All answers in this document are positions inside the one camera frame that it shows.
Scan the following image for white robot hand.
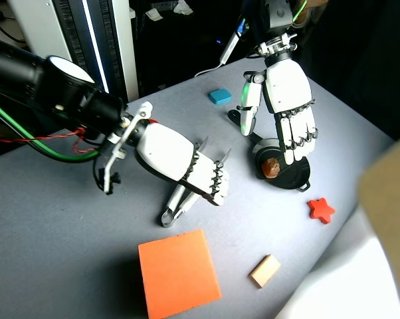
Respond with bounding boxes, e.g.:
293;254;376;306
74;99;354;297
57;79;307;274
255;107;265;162
236;58;320;166
133;123;231;207

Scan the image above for silver metal tongs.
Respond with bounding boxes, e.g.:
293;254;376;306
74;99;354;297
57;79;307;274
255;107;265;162
159;134;233;229

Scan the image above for brown food piece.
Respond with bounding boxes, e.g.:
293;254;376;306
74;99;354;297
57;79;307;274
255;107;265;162
261;158;281;179

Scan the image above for black frying pan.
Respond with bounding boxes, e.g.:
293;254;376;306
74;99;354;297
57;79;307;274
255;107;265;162
227;108;312;193

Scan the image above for blue block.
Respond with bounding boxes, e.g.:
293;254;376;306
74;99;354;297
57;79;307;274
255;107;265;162
209;88;233;106

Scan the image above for white adapter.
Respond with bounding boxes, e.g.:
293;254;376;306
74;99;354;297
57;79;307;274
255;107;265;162
217;29;241;66

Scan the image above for large orange block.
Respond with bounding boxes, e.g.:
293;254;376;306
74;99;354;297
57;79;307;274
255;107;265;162
138;228;223;319

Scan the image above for red star block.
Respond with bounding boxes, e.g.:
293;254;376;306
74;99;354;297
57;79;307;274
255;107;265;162
307;197;336;225

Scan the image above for grey table cloth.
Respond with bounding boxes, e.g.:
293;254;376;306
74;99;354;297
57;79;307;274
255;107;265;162
0;56;395;319

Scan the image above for tan cardboard piece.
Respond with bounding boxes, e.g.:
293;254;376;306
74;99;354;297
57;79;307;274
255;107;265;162
357;132;400;249

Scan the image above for small tan block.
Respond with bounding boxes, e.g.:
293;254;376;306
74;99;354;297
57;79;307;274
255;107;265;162
249;254;282;289

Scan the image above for white cabinet with black strips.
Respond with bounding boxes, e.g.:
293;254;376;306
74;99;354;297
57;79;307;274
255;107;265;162
7;0;140;102

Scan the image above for white cable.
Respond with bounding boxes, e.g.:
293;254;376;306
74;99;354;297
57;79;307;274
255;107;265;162
195;62;225;78

